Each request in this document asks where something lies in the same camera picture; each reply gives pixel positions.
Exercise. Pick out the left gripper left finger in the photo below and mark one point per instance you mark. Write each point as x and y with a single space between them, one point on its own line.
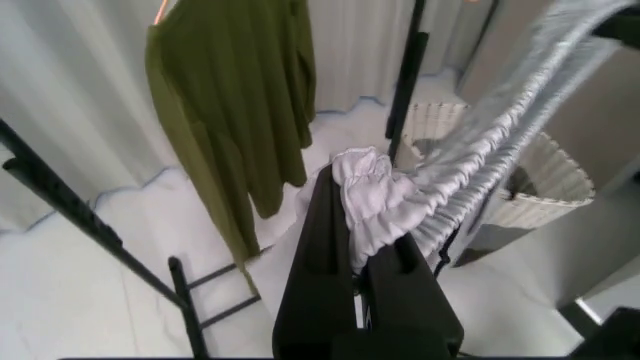
315 300

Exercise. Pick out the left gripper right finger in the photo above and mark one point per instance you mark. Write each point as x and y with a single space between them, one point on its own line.
410 310

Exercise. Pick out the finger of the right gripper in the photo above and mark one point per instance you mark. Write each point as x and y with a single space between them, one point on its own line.
625 27

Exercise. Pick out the pale grey shorts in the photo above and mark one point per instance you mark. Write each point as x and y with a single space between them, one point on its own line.
380 200

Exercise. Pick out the green long-sleeved shirt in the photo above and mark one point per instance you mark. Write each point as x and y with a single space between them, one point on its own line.
225 100

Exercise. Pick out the pink clothes hanger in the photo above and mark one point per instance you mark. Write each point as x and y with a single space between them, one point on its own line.
161 12

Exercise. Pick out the white laundry basket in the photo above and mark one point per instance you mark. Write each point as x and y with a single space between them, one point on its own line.
550 190

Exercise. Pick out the black clothes rack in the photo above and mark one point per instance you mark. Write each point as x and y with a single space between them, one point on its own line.
60 199

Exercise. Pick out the white curtain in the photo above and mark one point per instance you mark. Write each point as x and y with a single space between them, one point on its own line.
65 100

